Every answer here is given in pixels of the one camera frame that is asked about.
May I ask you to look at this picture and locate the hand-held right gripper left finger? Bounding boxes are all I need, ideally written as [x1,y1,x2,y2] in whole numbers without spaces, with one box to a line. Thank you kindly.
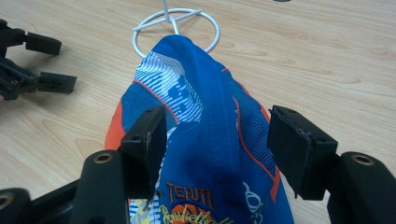
[70,105,168,224]

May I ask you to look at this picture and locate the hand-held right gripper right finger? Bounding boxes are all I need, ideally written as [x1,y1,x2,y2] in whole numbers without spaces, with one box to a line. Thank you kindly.
[266,105,396,224]

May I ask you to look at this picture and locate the blue and orange sports jersey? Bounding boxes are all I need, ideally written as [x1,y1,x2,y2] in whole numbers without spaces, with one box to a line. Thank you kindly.
[104,34,295,224]

